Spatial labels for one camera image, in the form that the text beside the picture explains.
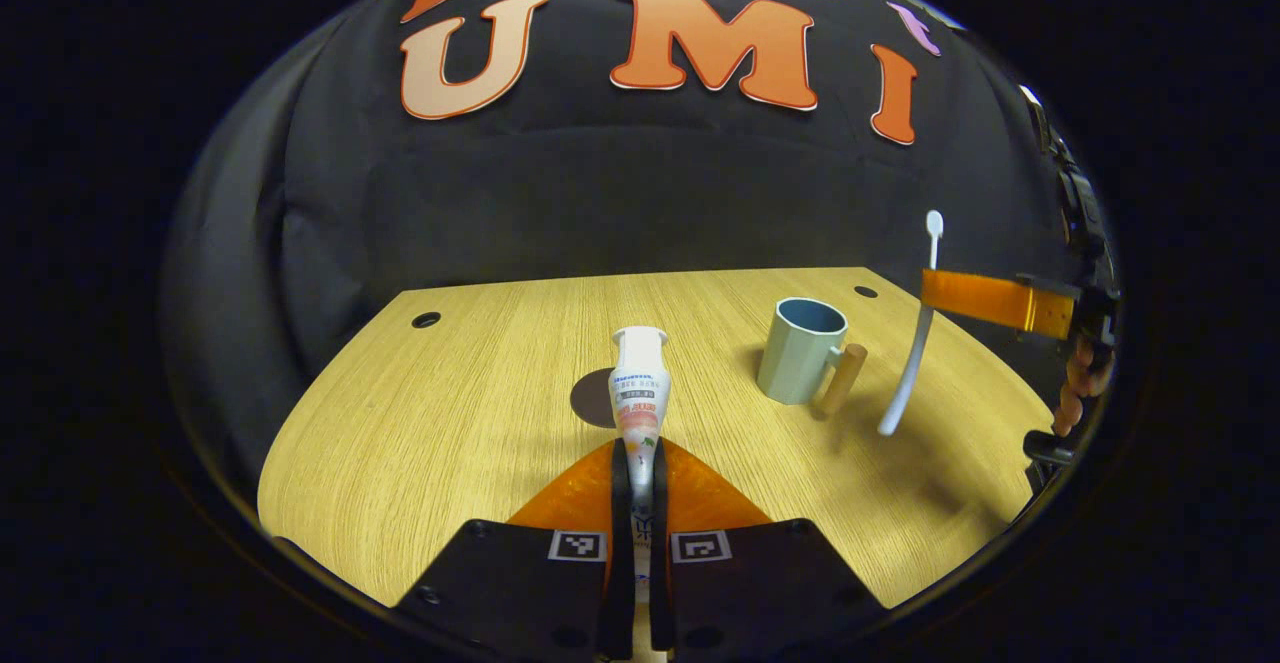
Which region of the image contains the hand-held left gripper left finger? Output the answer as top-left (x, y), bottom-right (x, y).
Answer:
top-left (395, 438), bottom-right (637, 660)

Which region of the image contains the white toothbrush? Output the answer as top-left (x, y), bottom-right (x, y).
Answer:
top-left (878, 210), bottom-right (945, 437)

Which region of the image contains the black backdrop cloth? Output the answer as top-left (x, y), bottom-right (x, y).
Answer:
top-left (160, 0), bottom-right (1113, 504)

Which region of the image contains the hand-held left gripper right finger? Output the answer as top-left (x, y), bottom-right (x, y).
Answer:
top-left (650, 438), bottom-right (887, 655)

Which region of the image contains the dark brown round coaster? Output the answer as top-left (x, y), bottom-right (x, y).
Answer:
top-left (570, 368), bottom-right (621, 430)

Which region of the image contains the pale blue cup wooden handle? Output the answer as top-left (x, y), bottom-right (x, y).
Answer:
top-left (756, 297), bottom-right (869, 417)

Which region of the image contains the white toothpaste tube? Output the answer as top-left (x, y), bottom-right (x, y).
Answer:
top-left (610, 326), bottom-right (671, 604)

